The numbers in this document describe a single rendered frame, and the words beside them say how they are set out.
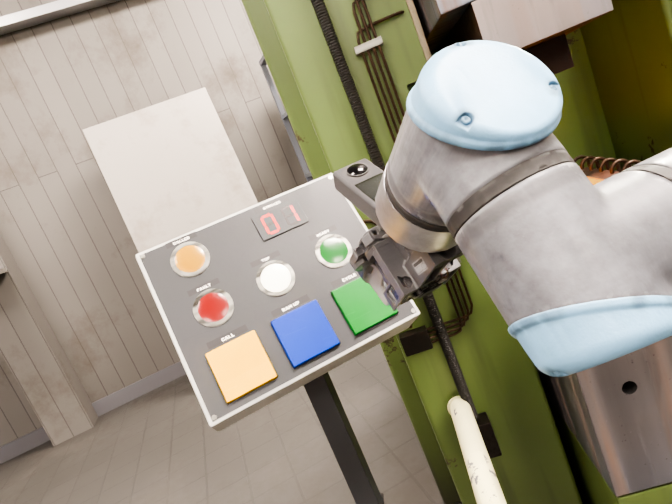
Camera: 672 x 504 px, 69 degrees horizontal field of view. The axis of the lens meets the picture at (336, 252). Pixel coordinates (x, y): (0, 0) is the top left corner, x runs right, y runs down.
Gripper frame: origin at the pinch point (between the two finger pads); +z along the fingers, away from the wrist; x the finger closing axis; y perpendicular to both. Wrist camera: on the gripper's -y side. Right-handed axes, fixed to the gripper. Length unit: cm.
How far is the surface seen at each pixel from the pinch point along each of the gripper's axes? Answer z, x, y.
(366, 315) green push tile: 10.3, -0.8, 2.7
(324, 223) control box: 11.0, 1.1, -13.6
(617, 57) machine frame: 17, 82, -24
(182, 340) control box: 11.1, -25.6, -6.3
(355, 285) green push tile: 10.3, 0.1, -2.1
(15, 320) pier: 307, -143, -166
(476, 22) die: -4.3, 35.5, -28.3
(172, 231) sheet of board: 276, -18, -167
